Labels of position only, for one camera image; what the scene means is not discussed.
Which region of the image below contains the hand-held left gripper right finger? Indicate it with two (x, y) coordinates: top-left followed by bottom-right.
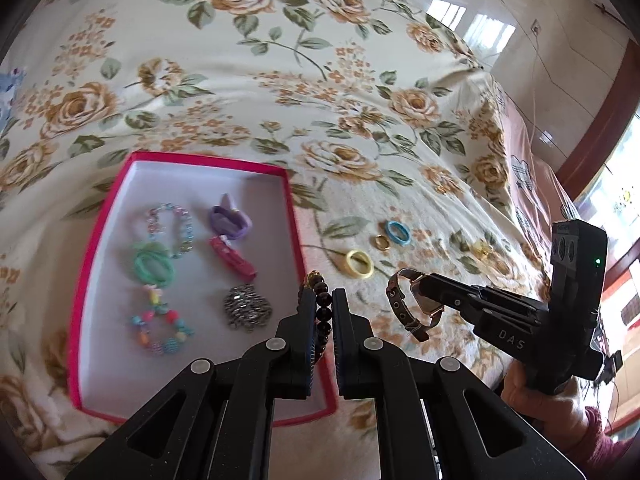
(333, 288), (587, 480)

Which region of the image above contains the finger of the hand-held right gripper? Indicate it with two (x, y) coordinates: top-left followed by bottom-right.
(425, 295), (546, 325)
(418, 272), (545, 314)

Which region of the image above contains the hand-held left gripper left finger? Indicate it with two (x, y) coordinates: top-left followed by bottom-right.
(65, 289), (317, 480)

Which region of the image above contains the dark bead bracelet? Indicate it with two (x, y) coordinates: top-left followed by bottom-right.
(300, 270), (334, 361)

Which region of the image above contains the brown strap wristwatch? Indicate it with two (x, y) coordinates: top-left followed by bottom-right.
(385, 267), (446, 344)

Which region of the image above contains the silver chain bracelet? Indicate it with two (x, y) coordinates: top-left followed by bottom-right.
(222, 283), (274, 332)

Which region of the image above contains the pink cardboard box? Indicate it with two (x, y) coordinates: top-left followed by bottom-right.
(67, 150), (337, 428)

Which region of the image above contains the pink hair clip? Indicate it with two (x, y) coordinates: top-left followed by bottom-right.
(208, 236), (259, 281)

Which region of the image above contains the colourful bead bracelet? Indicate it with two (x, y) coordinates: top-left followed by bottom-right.
(130, 285), (195, 356)

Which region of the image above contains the purple hair clip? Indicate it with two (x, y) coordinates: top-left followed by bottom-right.
(208, 193), (251, 240)

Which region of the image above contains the pastel crystal bead bracelet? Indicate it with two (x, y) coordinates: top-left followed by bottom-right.
(144, 202), (195, 260)

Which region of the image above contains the person's right forearm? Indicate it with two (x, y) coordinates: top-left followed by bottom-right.
(570, 405), (640, 480)

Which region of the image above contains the person's right hand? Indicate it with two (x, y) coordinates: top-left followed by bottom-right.
(500, 360), (592, 443)

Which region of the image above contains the pink bed sheet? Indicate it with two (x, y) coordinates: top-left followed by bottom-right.
(500, 105), (603, 286)

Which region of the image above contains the floral fleece blanket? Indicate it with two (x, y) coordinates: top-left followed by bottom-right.
(0, 0), (556, 480)

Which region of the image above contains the blue patterned pillow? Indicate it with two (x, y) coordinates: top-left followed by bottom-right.
(0, 66), (27, 133)

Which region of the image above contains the yellow ring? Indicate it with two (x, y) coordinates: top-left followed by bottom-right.
(345, 249), (375, 279)

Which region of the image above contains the blue ring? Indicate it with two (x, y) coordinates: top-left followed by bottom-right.
(384, 219), (413, 248)

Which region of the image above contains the brown wooden door frame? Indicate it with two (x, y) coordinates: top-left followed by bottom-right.
(555, 35), (640, 203)

